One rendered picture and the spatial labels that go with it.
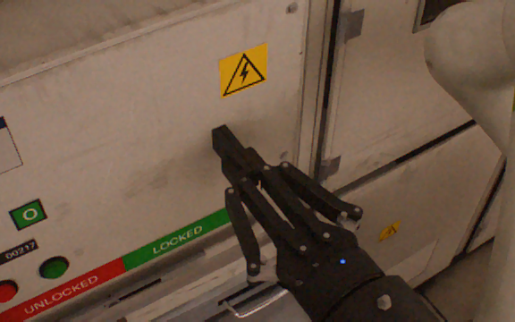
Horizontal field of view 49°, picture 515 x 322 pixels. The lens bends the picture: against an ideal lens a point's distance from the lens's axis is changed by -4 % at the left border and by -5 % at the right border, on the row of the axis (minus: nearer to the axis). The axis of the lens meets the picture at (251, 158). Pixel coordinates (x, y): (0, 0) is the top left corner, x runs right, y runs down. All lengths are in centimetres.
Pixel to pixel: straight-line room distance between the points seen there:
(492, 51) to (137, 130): 41
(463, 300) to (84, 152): 163
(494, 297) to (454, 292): 145
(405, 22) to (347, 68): 12
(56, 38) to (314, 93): 48
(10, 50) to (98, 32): 8
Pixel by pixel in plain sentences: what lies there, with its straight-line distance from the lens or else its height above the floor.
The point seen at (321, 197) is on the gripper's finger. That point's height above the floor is 124.
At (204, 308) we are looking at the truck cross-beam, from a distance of 87.
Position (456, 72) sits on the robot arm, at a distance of 75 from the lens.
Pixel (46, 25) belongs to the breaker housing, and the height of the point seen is 139.
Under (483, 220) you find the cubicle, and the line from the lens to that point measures 190.
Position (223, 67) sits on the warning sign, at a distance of 57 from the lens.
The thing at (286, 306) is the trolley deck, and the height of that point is 85.
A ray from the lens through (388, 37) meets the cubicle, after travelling 90.
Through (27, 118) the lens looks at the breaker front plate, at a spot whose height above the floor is 135.
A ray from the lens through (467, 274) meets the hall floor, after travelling 208.
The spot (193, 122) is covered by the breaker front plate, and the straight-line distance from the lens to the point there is 60.
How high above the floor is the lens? 168
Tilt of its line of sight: 48 degrees down
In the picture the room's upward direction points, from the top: straight up
